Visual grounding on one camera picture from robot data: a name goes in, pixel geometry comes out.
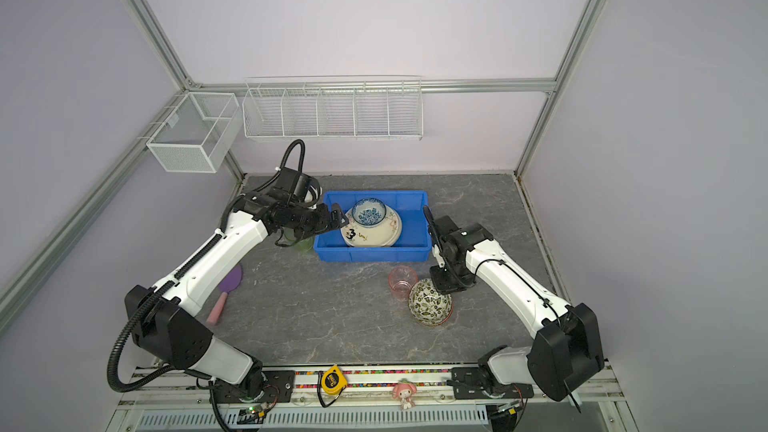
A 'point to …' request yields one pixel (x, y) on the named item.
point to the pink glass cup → (401, 279)
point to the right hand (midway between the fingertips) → (448, 290)
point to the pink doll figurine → (404, 391)
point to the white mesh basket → (196, 134)
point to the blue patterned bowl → (368, 212)
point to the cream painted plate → (385, 234)
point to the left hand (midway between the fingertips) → (335, 228)
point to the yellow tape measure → (333, 382)
